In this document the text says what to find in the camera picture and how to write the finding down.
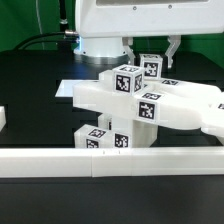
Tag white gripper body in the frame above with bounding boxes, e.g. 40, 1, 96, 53
75, 0, 224, 38

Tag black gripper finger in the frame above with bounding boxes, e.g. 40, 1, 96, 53
165, 35, 181, 68
122, 37, 135, 65

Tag white chair back frame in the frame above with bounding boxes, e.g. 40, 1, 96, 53
73, 70, 221, 130

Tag white chair seat part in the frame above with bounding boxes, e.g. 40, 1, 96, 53
109, 116, 158, 148

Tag white side block left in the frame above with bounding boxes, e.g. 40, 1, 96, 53
0, 106, 6, 132

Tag white front fence bar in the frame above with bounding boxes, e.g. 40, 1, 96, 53
0, 147, 224, 178

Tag black cable with connector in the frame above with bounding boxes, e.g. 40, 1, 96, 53
13, 29, 80, 51

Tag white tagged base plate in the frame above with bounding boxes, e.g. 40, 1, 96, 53
56, 80, 101, 97

